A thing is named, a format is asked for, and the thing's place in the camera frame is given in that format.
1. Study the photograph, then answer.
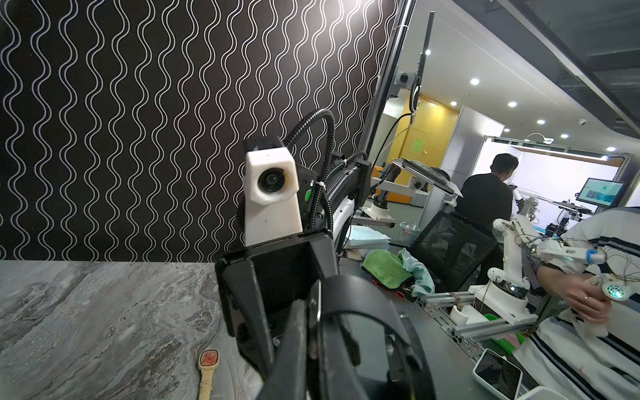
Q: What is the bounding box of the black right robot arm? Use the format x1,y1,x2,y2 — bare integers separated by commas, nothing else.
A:
215,108,372,378

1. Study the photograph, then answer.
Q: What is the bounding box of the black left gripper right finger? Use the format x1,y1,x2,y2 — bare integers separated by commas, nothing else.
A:
318,319,368,399

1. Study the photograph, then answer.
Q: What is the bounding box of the smartphone on desk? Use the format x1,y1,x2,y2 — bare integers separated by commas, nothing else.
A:
473,349,523,400

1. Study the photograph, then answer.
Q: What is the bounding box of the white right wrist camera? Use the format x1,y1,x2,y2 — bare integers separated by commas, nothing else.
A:
243,136,303,247

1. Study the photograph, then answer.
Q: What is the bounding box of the green cloth on desk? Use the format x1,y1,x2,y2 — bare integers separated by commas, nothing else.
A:
361,248,436,298

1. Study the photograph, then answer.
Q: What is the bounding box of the white desktop robot arm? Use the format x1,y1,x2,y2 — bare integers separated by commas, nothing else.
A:
450,214,605,326

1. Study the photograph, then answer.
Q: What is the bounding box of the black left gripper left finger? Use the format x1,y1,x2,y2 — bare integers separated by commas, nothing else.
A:
257,299,308,399

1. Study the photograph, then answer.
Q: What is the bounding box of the person in black shirt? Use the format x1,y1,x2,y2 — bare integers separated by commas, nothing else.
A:
453,152,521,286

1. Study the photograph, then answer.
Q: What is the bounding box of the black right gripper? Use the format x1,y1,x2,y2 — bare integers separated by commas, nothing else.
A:
215,231,338,378

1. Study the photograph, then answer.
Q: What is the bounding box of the orange strap watch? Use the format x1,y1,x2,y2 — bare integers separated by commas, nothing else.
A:
198,349,220,400

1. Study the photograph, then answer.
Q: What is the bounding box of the person in striped shirt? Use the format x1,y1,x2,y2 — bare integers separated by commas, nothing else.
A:
513,207,639,399

